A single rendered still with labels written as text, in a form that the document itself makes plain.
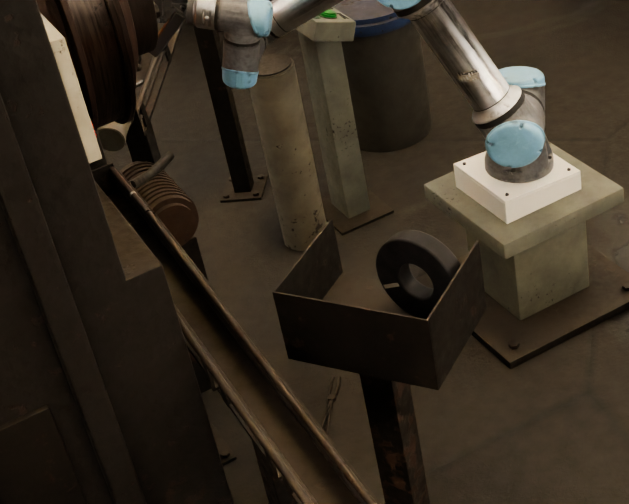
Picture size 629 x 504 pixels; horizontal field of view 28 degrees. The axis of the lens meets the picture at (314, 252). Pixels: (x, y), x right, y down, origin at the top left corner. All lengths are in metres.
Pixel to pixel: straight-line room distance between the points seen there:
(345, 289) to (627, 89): 1.86
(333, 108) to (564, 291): 0.75
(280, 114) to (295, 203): 0.26
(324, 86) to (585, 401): 1.02
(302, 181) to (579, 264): 0.73
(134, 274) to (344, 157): 1.54
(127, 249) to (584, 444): 1.17
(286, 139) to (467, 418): 0.85
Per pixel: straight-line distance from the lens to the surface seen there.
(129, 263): 1.82
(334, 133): 3.21
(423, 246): 1.93
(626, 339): 2.88
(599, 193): 2.81
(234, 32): 2.56
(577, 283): 2.96
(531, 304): 2.90
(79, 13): 1.89
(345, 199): 3.32
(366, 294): 2.09
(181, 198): 2.61
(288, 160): 3.12
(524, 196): 2.73
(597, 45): 4.06
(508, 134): 2.55
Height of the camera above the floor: 1.87
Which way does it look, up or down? 35 degrees down
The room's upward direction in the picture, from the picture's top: 12 degrees counter-clockwise
